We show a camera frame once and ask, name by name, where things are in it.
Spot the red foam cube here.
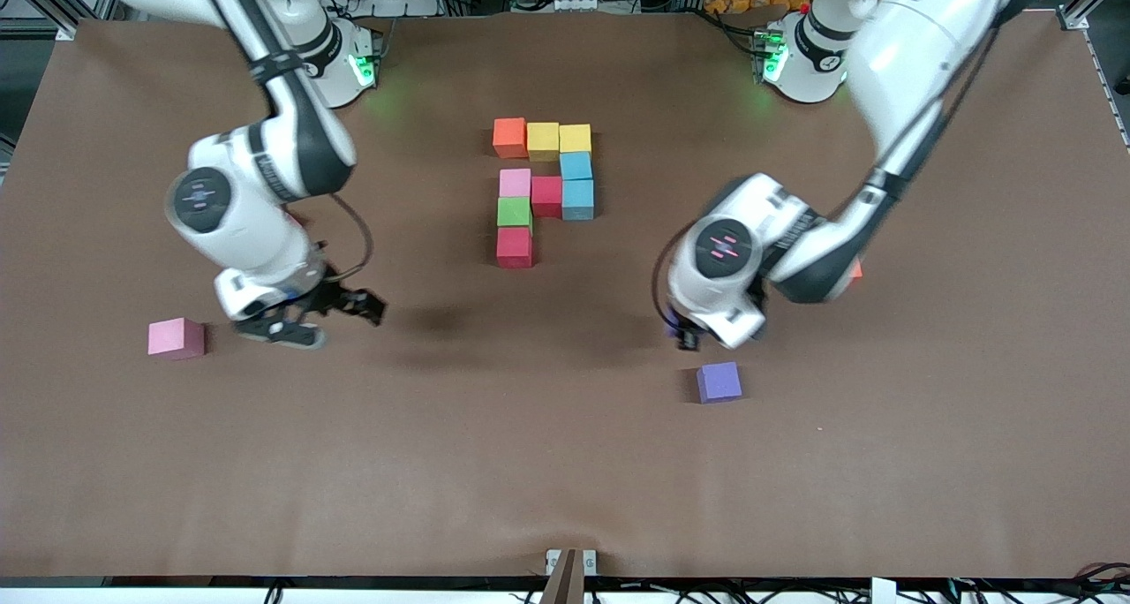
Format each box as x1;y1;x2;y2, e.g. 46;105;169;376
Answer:
531;176;564;218
496;226;534;269

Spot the brown paper table cover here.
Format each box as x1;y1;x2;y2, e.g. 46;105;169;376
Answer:
0;11;1130;580

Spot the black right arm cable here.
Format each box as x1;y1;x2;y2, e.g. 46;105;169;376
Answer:
199;0;373;280

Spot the silver mounting bracket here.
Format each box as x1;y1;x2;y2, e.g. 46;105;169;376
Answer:
546;548;598;578

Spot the grey camera pole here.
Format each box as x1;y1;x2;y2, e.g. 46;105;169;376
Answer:
539;548;585;604

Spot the aluminium frame post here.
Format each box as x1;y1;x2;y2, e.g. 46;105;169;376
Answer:
1033;0;1130;33
0;0;120;42

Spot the aluminium side rail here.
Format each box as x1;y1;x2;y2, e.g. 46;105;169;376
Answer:
1081;28;1130;153

